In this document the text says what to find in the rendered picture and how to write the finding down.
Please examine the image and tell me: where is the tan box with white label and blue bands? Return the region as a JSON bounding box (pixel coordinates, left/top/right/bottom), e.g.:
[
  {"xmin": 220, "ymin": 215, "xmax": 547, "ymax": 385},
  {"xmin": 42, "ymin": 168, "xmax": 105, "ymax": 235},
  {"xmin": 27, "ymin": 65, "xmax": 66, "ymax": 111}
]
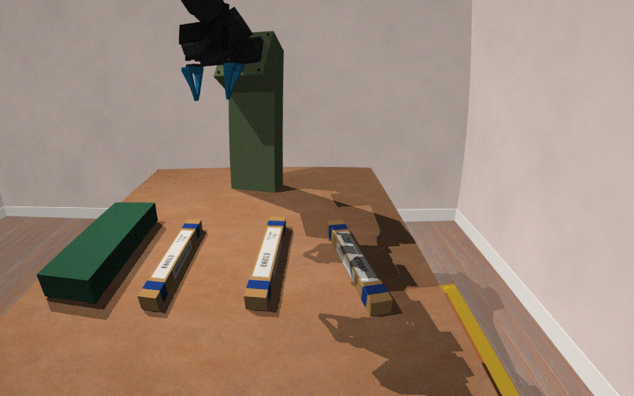
[{"xmin": 244, "ymin": 216, "xmax": 286, "ymax": 310}]

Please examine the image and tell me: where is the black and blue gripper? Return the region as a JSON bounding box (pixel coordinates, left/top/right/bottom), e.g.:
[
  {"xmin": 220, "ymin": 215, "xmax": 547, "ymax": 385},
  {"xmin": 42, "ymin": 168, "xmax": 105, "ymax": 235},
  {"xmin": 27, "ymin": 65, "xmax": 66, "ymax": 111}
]
[{"xmin": 181, "ymin": 50, "xmax": 245, "ymax": 101}]

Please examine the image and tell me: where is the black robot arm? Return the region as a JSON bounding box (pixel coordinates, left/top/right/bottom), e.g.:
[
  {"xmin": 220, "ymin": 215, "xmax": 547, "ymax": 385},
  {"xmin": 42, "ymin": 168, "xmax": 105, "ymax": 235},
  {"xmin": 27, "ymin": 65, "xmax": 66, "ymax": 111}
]
[{"xmin": 179, "ymin": 0, "xmax": 263, "ymax": 64}]

